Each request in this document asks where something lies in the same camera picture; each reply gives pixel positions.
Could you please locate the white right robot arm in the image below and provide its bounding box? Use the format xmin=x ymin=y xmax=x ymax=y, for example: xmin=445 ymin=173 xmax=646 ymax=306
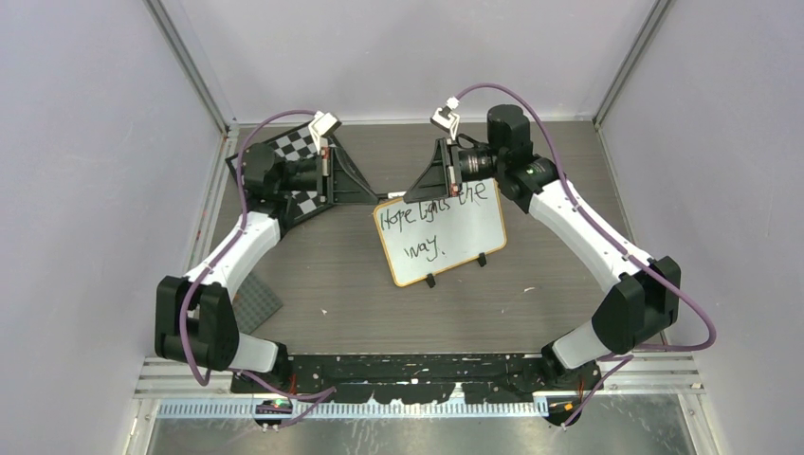
xmin=403 ymin=99 xmax=681 ymax=390

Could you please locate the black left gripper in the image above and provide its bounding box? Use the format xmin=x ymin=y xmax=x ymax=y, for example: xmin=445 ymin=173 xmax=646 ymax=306
xmin=279 ymin=148 xmax=381 ymax=207

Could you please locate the aluminium frame rail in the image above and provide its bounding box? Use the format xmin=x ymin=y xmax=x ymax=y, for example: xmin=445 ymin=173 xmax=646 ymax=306
xmin=135 ymin=352 xmax=705 ymax=424

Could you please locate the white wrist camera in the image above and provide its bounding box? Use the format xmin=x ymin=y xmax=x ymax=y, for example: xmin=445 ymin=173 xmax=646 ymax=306
xmin=429 ymin=97 xmax=460 ymax=140
xmin=307 ymin=111 xmax=341 ymax=153

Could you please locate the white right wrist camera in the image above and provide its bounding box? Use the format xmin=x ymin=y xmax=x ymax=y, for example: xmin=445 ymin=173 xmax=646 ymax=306
xmin=429 ymin=97 xmax=460 ymax=140

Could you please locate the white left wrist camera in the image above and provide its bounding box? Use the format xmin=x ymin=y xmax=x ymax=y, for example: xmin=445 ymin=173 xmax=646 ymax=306
xmin=307 ymin=111 xmax=341 ymax=153

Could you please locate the yellow framed whiteboard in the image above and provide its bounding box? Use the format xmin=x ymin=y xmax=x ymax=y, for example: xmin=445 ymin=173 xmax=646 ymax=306
xmin=373 ymin=178 xmax=507 ymax=287

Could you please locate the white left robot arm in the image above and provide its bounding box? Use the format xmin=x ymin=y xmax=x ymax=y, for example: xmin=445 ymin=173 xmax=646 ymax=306
xmin=155 ymin=142 xmax=378 ymax=392

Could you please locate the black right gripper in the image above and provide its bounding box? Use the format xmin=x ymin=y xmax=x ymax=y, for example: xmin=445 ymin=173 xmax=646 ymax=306
xmin=401 ymin=140 xmax=502 ymax=207

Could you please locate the grey studded baseplate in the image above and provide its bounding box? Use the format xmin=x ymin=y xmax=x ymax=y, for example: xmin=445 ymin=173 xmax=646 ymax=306
xmin=232 ymin=273 xmax=283 ymax=335

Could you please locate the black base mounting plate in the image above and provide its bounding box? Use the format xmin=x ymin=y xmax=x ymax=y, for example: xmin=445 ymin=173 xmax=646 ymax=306
xmin=230 ymin=354 xmax=601 ymax=405

